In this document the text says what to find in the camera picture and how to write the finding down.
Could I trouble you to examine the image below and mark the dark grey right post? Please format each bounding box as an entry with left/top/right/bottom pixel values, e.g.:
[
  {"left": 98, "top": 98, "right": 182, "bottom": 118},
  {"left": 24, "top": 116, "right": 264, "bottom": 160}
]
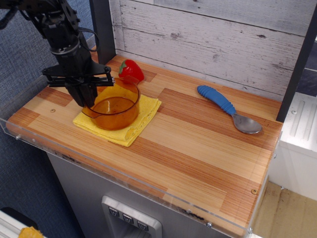
[{"left": 276, "top": 6, "right": 317, "bottom": 122}]

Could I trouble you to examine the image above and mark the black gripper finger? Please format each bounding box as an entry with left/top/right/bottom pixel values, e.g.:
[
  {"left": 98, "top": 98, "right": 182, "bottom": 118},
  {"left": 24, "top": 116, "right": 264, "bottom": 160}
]
[
  {"left": 65, "top": 84, "right": 85, "bottom": 107},
  {"left": 83, "top": 83, "right": 98, "bottom": 107}
]

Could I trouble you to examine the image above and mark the dark grey left post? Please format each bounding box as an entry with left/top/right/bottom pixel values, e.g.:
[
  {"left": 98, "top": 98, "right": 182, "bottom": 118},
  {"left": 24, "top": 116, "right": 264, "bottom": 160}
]
[{"left": 90, "top": 0, "right": 116, "bottom": 64}]

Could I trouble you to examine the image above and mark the yellow black object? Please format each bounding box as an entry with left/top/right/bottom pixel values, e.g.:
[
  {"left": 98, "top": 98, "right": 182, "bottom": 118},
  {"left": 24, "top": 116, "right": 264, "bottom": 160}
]
[{"left": 18, "top": 227, "right": 44, "bottom": 238}]

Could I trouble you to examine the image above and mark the orange transparent plastic pot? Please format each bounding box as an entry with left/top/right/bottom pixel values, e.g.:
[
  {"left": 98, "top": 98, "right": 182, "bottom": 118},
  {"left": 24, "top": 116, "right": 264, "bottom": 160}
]
[{"left": 82, "top": 76, "right": 141, "bottom": 130}]

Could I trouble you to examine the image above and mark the yellow folded cloth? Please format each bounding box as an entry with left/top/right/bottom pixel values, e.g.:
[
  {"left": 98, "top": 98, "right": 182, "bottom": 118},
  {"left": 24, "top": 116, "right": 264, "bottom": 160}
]
[{"left": 73, "top": 94, "right": 161, "bottom": 147}]

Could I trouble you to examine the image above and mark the blue handled metal spoon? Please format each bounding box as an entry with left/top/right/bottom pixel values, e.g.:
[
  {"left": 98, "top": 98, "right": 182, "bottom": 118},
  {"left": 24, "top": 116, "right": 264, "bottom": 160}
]
[{"left": 197, "top": 85, "right": 262, "bottom": 134}]

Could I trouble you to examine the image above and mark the grey cabinet with buttons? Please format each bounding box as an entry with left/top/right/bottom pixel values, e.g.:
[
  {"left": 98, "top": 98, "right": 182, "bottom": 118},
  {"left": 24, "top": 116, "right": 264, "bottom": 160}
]
[{"left": 48, "top": 154, "right": 226, "bottom": 238}]

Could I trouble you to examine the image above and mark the white ribbed appliance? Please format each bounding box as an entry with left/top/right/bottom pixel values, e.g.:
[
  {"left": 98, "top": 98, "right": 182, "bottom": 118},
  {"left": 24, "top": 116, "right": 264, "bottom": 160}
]
[{"left": 268, "top": 93, "right": 317, "bottom": 200}]

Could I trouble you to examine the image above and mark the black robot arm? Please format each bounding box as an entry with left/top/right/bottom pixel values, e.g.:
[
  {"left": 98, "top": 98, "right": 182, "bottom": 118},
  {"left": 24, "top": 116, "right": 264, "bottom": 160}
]
[{"left": 0, "top": 0, "right": 114, "bottom": 108}]

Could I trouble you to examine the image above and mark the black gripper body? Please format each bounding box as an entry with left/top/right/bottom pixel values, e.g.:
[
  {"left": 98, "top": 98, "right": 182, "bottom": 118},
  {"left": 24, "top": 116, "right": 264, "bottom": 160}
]
[{"left": 42, "top": 46, "right": 114, "bottom": 87}]

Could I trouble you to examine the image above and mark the clear acrylic table guard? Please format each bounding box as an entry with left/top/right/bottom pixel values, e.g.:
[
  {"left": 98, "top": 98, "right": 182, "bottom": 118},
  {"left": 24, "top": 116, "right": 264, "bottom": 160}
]
[{"left": 0, "top": 34, "right": 283, "bottom": 238}]

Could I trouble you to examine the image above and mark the dark grey post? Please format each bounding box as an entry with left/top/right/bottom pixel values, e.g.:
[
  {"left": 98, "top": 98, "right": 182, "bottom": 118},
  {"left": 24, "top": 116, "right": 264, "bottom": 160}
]
[
  {"left": 90, "top": 0, "right": 116, "bottom": 64},
  {"left": 276, "top": 6, "right": 317, "bottom": 122}
]

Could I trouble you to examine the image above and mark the red plastic strawberry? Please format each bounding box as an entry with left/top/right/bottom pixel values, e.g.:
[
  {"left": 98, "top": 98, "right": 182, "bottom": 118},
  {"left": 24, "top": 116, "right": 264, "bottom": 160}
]
[{"left": 118, "top": 59, "right": 145, "bottom": 84}]

